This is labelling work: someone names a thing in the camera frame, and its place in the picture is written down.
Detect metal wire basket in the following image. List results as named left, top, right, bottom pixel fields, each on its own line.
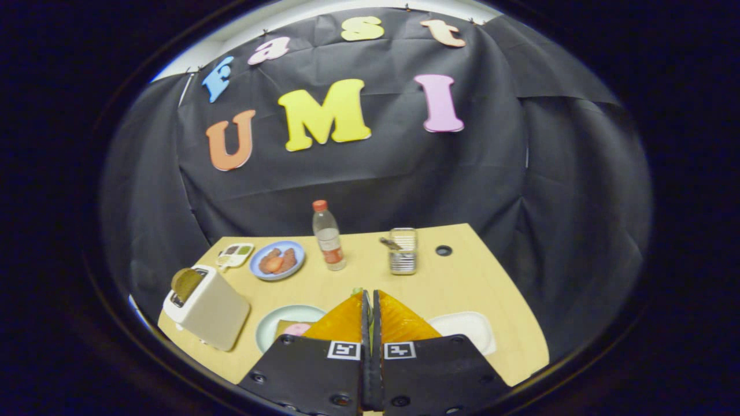
left=388, top=228, right=418, bottom=275

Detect white four-compartment condiment dish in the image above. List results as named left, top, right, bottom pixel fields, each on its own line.
left=217, top=243, right=255, bottom=272

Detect tan bread slice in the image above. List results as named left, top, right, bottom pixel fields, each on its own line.
left=275, top=319, right=313, bottom=339

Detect clear bottle with red cap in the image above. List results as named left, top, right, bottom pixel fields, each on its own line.
left=313, top=200, right=346, bottom=271

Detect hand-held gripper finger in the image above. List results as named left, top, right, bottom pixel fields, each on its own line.
left=372, top=290, right=513, bottom=416
left=237, top=290, right=372, bottom=416

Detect white square plate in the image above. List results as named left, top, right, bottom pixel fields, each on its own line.
left=428, top=312, right=497, bottom=356

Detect brown meat pieces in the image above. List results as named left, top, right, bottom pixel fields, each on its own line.
left=258, top=248, right=297, bottom=274

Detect white toaster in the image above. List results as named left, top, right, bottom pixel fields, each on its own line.
left=163, top=265, right=251, bottom=351

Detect brown toast bread slice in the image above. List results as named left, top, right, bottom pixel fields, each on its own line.
left=171, top=268, right=204, bottom=302

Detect pale green round plate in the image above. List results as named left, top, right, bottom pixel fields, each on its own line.
left=256, top=304, right=327, bottom=353

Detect blue plate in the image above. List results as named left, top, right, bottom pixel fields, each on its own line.
left=249, top=240, right=306, bottom=281

